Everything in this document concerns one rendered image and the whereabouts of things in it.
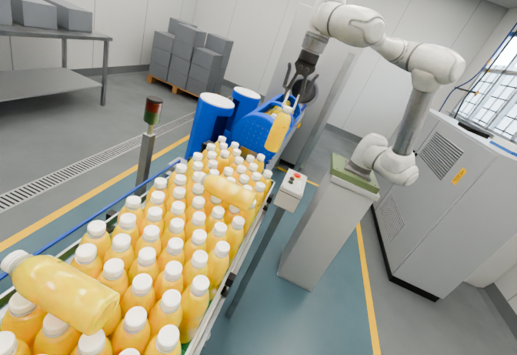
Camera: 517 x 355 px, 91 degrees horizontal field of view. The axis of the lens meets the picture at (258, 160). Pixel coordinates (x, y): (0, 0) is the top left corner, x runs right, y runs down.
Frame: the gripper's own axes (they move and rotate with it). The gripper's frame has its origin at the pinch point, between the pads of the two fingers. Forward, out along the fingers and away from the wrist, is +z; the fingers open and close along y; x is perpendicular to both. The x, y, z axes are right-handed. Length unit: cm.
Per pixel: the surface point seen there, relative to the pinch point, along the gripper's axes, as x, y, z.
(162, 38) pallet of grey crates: -325, 286, 56
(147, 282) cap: 76, 6, 31
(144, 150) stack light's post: 22, 49, 39
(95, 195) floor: -32, 126, 141
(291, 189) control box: 11.2, -15.6, 32.1
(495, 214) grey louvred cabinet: -105, -170, 41
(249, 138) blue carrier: -24.7, 16.3, 34.0
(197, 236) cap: 58, 4, 31
